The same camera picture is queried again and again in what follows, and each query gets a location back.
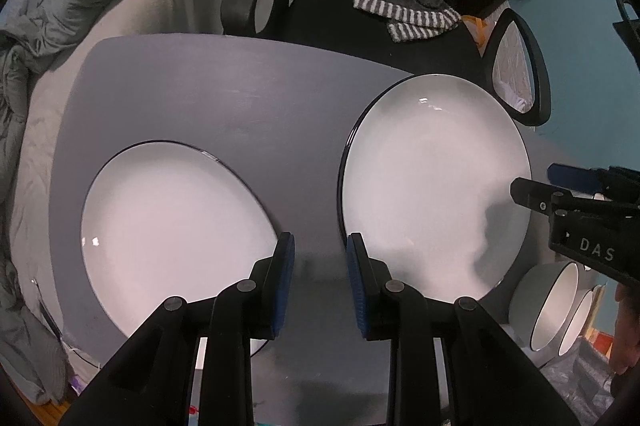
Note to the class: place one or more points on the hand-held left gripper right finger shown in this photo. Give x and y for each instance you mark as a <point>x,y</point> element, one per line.
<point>356,286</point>

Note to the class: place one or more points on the white bowl with black rim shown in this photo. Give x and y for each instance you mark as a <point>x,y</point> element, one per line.
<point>545,306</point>
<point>580,323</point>

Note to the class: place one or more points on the black office chair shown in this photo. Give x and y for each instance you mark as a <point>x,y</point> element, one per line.
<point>340,21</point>

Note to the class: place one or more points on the black stand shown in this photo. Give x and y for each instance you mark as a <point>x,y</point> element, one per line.
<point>627,26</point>

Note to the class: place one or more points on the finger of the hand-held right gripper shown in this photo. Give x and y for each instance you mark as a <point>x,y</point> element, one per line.
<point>532,193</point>
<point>575,178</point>

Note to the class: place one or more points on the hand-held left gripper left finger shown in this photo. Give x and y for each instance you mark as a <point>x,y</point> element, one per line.
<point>285,286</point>

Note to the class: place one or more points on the orange box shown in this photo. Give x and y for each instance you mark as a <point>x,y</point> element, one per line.
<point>600,341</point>

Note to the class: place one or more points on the clear plastic sheet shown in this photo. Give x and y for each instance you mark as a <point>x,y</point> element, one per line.
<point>580,386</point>

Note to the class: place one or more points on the white plate with black rim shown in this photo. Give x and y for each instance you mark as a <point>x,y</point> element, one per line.
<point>425,181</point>
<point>170,231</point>

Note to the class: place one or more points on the person's right hand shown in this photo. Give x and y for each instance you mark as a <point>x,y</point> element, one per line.
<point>627,331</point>

